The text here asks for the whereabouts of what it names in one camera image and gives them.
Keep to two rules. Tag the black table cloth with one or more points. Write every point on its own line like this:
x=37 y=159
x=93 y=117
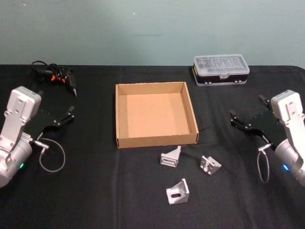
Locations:
x=100 y=190

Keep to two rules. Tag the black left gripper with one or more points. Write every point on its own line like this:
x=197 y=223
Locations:
x=39 y=121

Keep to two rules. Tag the clear plastic case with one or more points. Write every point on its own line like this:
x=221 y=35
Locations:
x=220 y=69

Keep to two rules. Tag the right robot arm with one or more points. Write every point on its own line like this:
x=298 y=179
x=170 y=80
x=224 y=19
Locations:
x=289 y=112

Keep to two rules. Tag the shallow brown cardboard tray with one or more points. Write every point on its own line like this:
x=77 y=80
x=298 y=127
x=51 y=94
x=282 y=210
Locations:
x=152 y=117

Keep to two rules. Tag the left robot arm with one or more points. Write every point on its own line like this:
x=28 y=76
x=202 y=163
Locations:
x=16 y=114

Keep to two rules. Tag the silver metal corner bracket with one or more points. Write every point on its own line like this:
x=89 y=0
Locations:
x=209 y=165
x=169 y=158
x=177 y=193

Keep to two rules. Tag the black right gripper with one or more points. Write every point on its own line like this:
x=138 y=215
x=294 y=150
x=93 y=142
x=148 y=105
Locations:
x=268 y=126

